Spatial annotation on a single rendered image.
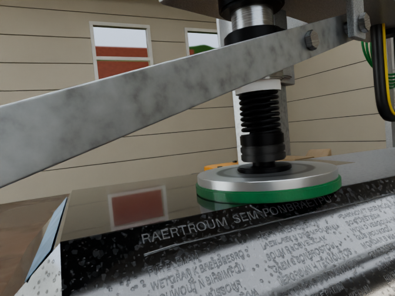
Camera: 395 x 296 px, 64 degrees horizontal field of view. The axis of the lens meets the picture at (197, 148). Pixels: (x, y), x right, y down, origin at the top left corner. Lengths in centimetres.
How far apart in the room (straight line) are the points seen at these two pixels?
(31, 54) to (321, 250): 651
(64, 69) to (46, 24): 87
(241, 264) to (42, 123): 24
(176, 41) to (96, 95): 715
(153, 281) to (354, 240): 25
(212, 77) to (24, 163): 20
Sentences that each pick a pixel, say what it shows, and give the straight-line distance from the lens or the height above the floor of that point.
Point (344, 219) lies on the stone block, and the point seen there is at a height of 83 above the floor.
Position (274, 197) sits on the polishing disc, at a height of 88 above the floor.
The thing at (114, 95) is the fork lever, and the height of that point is 100.
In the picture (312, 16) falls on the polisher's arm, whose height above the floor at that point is 121.
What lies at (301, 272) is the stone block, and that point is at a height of 80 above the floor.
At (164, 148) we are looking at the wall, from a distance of 691.
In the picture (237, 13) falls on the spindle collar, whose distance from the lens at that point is 51.
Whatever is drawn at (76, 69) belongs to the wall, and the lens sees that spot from 669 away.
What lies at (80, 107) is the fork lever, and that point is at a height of 99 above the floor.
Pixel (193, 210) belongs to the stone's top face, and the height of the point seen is 87.
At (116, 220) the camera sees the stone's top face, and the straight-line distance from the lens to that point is 39.
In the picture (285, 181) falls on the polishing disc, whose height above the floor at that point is 90.
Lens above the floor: 97
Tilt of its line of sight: 3 degrees down
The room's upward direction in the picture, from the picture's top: 5 degrees counter-clockwise
